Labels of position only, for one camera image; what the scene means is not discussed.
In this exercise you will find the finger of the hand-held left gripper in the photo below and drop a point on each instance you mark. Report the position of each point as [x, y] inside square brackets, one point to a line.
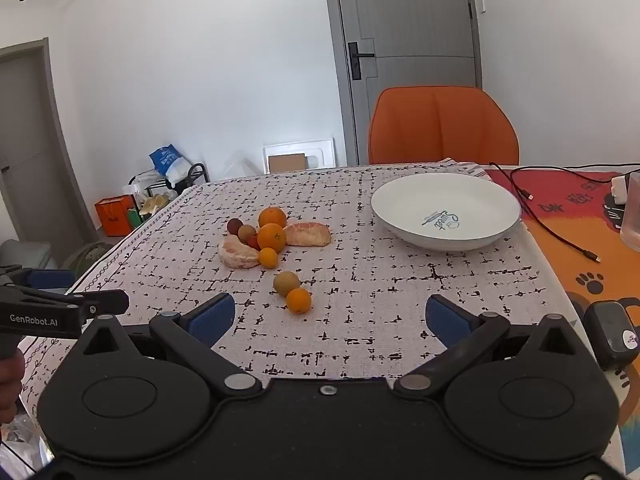
[107, 301]
[50, 280]

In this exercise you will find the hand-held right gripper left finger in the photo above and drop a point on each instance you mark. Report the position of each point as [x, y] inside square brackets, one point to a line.
[215, 317]

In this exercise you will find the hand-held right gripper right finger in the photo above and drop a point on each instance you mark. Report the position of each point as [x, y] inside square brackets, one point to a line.
[445, 320]

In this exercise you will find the peeled pomelo segment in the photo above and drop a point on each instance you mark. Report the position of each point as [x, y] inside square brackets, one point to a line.
[237, 255]

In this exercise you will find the small orange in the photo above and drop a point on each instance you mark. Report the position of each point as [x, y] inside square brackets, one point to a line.
[268, 258]
[298, 301]

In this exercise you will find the large brown kiwi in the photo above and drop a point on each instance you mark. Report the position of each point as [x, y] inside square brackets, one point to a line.
[286, 282]

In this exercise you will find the bright red plum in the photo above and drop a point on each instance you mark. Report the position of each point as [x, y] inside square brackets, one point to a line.
[252, 243]

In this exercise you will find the small brown kiwi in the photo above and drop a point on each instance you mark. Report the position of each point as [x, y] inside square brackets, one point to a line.
[246, 232]

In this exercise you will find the red apple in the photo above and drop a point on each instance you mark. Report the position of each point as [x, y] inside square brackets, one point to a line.
[234, 225]

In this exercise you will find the large orange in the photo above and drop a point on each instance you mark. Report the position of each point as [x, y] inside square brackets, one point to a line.
[271, 236]
[272, 216]

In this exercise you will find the white ceramic plate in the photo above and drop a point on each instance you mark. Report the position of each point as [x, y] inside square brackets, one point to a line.
[450, 200]

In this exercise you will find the bread piece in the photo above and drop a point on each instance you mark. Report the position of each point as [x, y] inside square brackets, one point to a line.
[310, 234]

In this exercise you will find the person's left hand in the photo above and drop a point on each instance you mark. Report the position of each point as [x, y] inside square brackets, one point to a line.
[9, 385]

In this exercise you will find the grey cushion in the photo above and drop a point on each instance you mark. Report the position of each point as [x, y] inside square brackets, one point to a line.
[22, 255]

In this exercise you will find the olive green bag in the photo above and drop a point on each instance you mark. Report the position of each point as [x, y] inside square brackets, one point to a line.
[87, 260]

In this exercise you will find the orange paper bag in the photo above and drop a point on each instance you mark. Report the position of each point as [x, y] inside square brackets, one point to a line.
[115, 215]

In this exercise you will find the green box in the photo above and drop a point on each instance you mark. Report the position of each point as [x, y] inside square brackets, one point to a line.
[134, 217]

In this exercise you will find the white black-patterned tablecloth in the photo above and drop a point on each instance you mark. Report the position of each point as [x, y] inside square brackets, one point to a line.
[350, 270]

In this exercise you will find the pair of yellow shoes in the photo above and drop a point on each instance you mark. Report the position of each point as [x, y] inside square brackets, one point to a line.
[156, 203]

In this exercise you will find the grey side door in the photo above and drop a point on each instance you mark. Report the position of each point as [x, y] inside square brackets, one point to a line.
[30, 150]

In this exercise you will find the crumpled clear plastic wrap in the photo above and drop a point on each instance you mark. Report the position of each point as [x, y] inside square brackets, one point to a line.
[20, 450]

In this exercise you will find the black metal rack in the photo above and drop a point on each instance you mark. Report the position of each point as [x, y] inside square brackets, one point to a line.
[197, 175]

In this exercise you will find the red object behind bowl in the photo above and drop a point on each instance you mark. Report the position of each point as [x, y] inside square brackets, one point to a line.
[565, 240]

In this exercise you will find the blue and white bag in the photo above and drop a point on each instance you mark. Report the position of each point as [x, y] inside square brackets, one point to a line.
[167, 162]

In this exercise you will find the black device on table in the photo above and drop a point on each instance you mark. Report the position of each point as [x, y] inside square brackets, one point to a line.
[607, 330]

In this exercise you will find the brown cardboard sheet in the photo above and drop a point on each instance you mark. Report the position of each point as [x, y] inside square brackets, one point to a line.
[288, 162]

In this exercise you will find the orange chair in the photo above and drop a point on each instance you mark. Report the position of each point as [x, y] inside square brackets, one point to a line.
[440, 125]

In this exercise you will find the white foam board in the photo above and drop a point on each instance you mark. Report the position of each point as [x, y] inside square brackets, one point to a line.
[320, 150]

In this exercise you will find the white charger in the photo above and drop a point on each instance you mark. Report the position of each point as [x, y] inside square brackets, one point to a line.
[619, 190]

